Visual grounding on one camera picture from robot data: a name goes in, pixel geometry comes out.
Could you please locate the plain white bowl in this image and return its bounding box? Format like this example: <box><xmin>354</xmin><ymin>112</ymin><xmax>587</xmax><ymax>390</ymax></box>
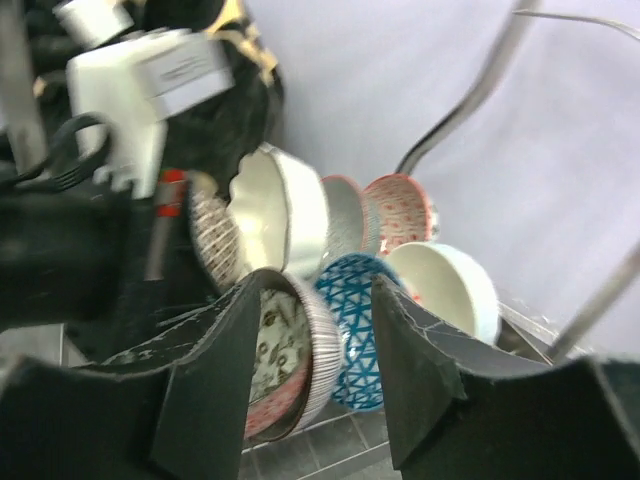
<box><xmin>386</xmin><ymin>242</ymin><xmax>501</xmax><ymax>345</ymax></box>

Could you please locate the white scalloped bowl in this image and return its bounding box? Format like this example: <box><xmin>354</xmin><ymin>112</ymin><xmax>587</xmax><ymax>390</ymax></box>
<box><xmin>228</xmin><ymin>143</ymin><xmax>329</xmax><ymax>279</ymax></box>

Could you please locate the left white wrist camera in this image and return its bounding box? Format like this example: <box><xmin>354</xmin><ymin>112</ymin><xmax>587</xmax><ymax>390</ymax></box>
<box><xmin>54</xmin><ymin>1</ymin><xmax>234</xmax><ymax>199</ymax></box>

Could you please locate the stainless steel dish rack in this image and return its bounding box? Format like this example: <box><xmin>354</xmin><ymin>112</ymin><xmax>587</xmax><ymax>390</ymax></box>
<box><xmin>0</xmin><ymin>0</ymin><xmax>640</xmax><ymax>480</ymax></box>

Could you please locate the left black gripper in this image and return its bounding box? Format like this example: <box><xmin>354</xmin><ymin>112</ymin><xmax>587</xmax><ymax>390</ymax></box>
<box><xmin>1</xmin><ymin>182</ymin><xmax>155</xmax><ymax>330</ymax></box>

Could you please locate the black and cream blanket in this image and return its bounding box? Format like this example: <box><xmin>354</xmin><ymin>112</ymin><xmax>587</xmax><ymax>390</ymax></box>
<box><xmin>19</xmin><ymin>0</ymin><xmax>286</xmax><ymax>351</ymax></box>

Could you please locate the brown cross patterned bowl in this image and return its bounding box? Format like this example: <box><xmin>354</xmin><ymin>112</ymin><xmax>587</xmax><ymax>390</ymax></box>
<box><xmin>187</xmin><ymin>171</ymin><xmax>240</xmax><ymax>290</ymax></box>

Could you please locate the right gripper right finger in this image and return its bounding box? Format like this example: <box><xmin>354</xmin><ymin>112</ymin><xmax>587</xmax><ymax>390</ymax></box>
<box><xmin>372</xmin><ymin>277</ymin><xmax>639</xmax><ymax>479</ymax></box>

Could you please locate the blue triangle patterned bowl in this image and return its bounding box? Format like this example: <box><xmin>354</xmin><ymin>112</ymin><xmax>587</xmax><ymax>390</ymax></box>
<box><xmin>314</xmin><ymin>253</ymin><xmax>402</xmax><ymax>412</ymax></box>

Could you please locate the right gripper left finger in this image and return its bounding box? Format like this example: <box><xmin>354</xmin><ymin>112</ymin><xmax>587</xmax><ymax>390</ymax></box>
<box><xmin>1</xmin><ymin>275</ymin><xmax>260</xmax><ymax>479</ymax></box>

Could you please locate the black leaf patterned bowl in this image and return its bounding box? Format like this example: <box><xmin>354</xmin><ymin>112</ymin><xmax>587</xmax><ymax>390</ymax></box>
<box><xmin>244</xmin><ymin>289</ymin><xmax>311</xmax><ymax>439</ymax></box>

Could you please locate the red patterned bowl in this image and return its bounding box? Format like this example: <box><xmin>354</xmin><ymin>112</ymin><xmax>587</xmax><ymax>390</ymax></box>
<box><xmin>364</xmin><ymin>174</ymin><xmax>440</xmax><ymax>257</ymax></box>

